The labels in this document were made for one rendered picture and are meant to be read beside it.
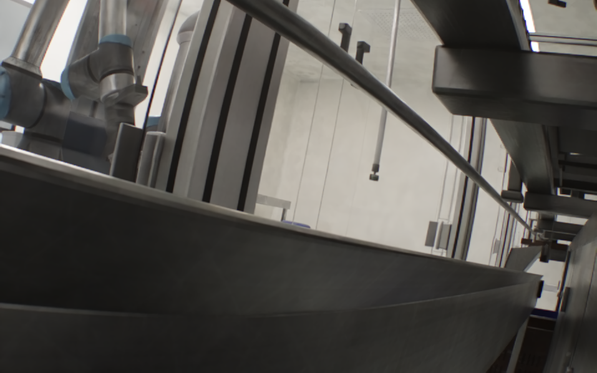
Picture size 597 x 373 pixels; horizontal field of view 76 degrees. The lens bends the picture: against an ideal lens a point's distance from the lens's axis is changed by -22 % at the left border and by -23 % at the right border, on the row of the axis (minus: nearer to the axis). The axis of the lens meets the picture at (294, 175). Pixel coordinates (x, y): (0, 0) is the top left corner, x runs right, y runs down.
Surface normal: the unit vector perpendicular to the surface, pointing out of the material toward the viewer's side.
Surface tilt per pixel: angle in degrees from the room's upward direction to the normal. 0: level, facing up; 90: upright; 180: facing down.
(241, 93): 90
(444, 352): 90
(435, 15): 180
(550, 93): 90
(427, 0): 180
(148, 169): 90
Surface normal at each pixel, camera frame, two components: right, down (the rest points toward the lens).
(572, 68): -0.55, -0.17
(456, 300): 0.82, 0.11
